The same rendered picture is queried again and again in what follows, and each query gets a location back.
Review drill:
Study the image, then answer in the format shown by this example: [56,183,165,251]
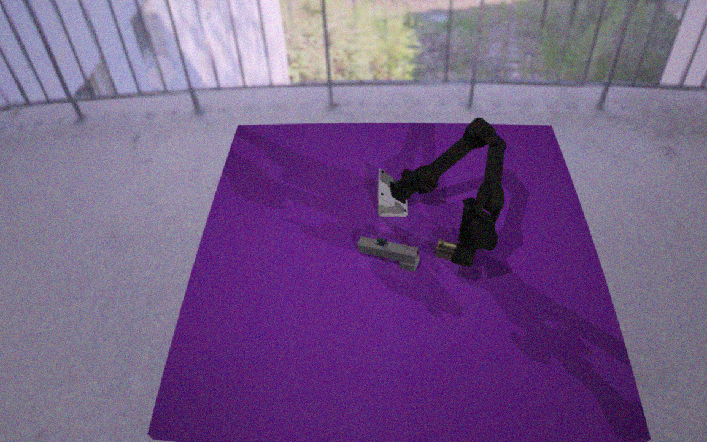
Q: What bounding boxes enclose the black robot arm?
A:
[390,118,507,251]

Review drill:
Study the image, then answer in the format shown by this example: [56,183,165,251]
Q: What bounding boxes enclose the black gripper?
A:
[451,223,476,267]

